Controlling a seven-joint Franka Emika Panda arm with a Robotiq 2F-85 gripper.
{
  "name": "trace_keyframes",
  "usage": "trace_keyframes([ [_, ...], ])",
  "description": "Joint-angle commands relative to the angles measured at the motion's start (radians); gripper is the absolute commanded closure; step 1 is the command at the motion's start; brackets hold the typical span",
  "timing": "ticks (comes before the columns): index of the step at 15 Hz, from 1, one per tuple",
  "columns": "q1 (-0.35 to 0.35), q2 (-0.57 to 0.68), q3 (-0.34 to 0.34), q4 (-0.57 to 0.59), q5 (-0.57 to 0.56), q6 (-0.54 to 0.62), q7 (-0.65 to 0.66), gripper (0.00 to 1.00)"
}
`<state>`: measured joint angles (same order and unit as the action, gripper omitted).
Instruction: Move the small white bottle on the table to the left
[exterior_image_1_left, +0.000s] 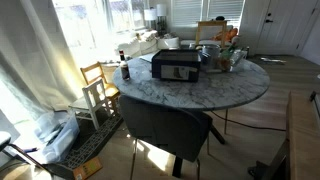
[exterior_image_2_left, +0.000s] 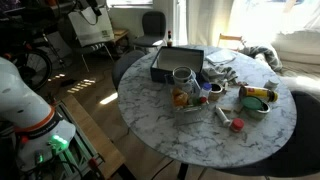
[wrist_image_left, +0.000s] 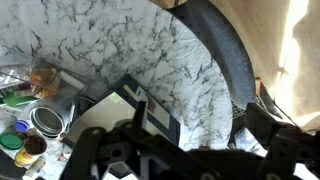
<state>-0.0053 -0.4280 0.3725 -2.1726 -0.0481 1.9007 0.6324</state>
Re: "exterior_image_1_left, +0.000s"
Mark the dark sauce bottle red cap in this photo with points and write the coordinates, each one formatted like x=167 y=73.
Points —
x=124 y=66

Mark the green plastic bottle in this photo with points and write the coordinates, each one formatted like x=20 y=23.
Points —
x=225 y=57

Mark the dark blue cardboard box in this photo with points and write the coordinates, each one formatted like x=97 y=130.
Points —
x=179 y=65

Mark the grey upholstered chair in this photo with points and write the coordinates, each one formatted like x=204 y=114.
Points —
x=175 y=131

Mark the white sofa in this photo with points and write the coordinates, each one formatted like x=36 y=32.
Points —
x=142 y=43

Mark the round marble table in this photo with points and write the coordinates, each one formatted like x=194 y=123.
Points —
x=213 y=91

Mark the small white wooden chair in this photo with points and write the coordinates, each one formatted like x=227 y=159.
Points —
x=93 y=99

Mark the white table lamp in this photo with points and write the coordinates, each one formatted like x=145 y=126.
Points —
x=150 y=15

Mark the orange stuffed toy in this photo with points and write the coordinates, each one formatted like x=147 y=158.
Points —
x=229 y=35

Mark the clear plastic storage bin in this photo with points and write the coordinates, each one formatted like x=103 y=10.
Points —
x=56 y=133

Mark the orange cardboard box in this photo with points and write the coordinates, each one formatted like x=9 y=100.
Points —
x=87 y=169

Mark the white sheer curtain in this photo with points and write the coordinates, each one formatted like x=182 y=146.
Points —
x=37 y=67

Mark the white door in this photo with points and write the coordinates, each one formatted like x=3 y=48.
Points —
x=284 y=25

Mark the wooden bench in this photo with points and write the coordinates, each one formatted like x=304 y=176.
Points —
x=299 y=155

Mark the wooden easel frame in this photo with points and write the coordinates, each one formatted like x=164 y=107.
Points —
x=206 y=30

